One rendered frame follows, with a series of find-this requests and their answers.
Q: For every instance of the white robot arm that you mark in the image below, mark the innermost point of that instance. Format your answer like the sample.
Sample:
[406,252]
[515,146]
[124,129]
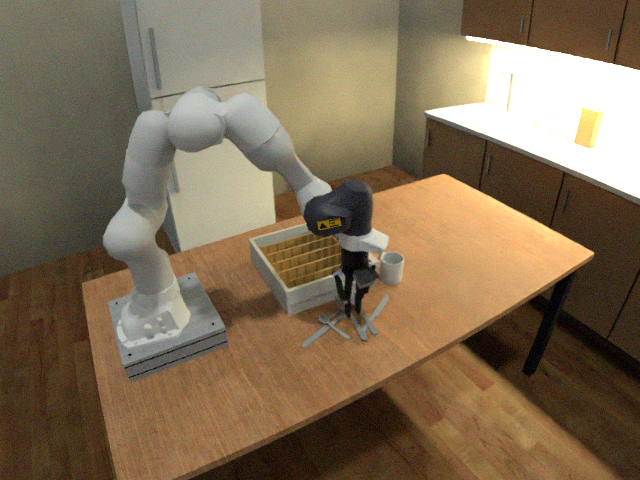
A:
[195,123]

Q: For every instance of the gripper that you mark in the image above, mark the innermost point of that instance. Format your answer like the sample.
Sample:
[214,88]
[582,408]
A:
[349,260]

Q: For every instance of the wooden cutlery tray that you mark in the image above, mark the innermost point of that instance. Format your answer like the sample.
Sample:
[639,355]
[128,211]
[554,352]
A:
[296,265]

